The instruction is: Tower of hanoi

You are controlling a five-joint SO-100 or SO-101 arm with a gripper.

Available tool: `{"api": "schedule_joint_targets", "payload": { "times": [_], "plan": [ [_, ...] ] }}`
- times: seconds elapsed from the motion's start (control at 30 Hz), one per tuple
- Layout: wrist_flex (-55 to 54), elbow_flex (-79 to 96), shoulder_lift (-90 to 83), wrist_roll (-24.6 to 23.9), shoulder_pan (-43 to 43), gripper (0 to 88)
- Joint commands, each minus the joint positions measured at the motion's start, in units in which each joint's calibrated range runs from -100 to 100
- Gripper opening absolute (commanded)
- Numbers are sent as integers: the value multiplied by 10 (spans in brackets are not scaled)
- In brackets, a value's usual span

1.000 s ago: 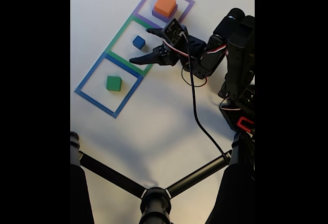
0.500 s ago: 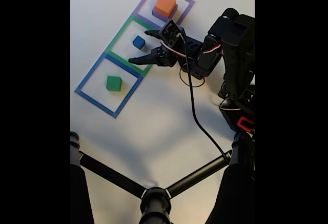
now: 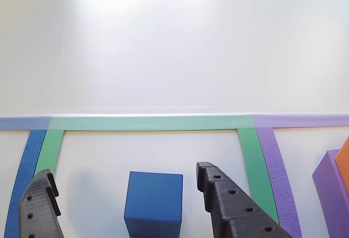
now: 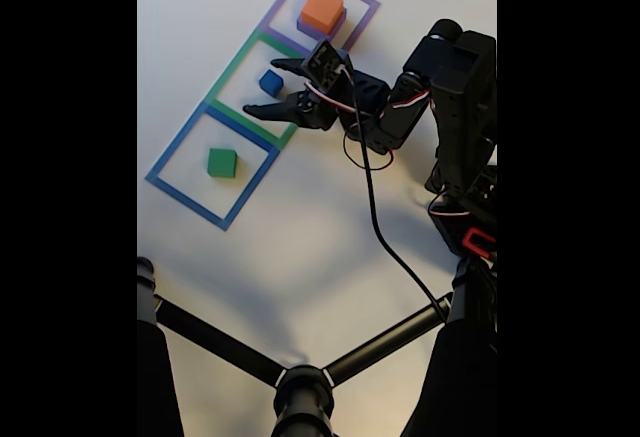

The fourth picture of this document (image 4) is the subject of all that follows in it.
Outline small blue cube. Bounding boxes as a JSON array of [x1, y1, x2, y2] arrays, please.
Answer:
[[258, 69, 285, 98]]

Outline purple block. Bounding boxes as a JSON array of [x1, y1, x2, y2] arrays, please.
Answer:
[[296, 6, 349, 41]]

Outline orange block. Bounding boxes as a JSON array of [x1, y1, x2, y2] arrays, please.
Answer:
[[300, 0, 346, 34]]

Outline green cube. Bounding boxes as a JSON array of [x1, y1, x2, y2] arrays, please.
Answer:
[[206, 147, 239, 179]]

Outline purple tape square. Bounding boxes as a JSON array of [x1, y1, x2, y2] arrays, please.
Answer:
[[259, 0, 381, 71]]

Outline green tape square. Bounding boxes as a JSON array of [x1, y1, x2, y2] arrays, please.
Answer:
[[205, 29, 314, 151]]

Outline blue tape square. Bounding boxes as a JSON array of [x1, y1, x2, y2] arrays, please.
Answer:
[[144, 100, 281, 232]]

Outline red clamp part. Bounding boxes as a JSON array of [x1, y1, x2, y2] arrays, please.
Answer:
[[460, 226, 498, 258]]

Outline black tripod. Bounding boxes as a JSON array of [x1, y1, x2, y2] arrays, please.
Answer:
[[137, 255, 498, 437]]

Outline gripper camera circuit board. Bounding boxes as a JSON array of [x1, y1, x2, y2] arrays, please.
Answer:
[[302, 38, 355, 96]]

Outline black camera cable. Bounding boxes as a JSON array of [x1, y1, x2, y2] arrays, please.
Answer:
[[344, 69, 451, 321]]

